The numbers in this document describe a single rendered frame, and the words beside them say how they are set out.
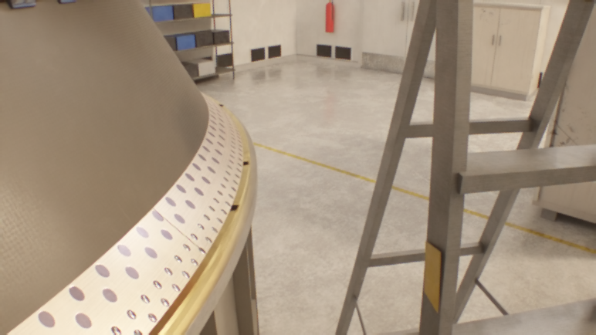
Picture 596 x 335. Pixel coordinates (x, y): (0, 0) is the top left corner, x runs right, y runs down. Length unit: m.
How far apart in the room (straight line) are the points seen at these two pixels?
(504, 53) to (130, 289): 6.35
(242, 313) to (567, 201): 2.64
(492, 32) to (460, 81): 5.96
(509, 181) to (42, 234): 0.62
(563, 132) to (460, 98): 2.40
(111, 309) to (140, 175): 0.17
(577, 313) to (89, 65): 0.92
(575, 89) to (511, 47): 3.65
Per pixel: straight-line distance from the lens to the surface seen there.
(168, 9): 6.55
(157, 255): 0.50
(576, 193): 3.15
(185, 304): 0.47
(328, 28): 8.45
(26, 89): 0.49
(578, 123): 3.01
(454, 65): 0.66
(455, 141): 0.66
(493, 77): 6.67
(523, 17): 6.49
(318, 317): 2.16
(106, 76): 0.58
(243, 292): 0.80
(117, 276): 0.46
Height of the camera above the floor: 1.48
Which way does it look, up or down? 24 degrees down
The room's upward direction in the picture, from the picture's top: 1 degrees counter-clockwise
